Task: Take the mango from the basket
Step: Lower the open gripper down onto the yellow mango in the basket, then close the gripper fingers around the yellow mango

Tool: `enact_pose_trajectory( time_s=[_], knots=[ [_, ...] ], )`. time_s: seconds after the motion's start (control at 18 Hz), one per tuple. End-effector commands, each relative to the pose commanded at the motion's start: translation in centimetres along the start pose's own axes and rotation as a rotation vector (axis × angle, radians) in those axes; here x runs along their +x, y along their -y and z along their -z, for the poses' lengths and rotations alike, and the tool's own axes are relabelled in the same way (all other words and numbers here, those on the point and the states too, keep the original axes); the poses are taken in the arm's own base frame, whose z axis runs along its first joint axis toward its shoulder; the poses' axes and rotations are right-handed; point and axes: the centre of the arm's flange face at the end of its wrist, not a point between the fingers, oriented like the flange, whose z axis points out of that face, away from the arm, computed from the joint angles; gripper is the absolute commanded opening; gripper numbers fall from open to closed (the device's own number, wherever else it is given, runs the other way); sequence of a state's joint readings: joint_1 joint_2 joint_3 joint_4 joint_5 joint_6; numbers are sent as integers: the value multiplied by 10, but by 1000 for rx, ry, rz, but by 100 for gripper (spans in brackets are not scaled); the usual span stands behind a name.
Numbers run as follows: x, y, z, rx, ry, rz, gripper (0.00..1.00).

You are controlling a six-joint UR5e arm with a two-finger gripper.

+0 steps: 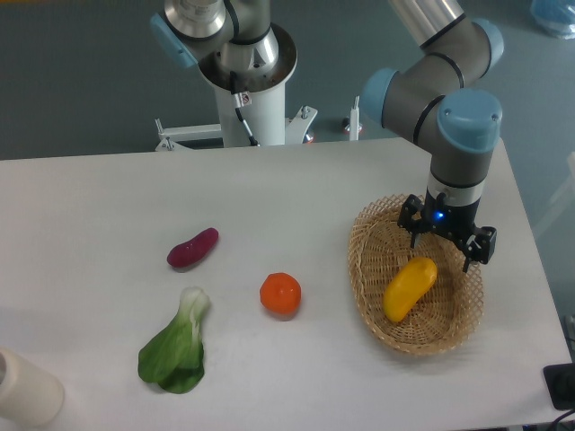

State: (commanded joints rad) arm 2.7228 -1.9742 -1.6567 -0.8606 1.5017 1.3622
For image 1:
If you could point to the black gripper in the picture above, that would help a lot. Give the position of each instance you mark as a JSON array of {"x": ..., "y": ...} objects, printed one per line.
[{"x": 449, "y": 213}]

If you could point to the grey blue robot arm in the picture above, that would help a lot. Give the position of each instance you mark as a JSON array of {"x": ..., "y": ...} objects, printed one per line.
[{"x": 433, "y": 105}]

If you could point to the yellow mango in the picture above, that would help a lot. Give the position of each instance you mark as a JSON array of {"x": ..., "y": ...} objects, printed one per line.
[{"x": 408, "y": 286}]

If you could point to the woven wicker basket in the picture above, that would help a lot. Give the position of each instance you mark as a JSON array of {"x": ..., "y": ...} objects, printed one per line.
[{"x": 445, "y": 317}]

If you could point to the orange tangerine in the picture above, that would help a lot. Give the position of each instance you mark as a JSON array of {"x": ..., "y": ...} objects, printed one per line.
[{"x": 281, "y": 293}]

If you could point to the black device at edge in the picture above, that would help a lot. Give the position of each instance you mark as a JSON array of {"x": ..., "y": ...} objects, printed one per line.
[{"x": 559, "y": 380}]

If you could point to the blue plastic bag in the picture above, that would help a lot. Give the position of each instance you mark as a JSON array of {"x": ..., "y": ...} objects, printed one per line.
[{"x": 555, "y": 16}]

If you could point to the purple sweet potato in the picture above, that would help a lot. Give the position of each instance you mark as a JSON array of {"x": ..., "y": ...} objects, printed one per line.
[{"x": 194, "y": 250}]

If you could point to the green bok choy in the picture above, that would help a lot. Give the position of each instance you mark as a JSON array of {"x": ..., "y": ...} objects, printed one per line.
[{"x": 174, "y": 358}]

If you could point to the cream cylinder roll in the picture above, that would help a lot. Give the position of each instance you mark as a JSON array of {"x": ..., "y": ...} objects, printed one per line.
[{"x": 30, "y": 395}]

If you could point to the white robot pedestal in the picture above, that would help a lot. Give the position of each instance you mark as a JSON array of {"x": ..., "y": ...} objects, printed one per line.
[{"x": 249, "y": 86}]

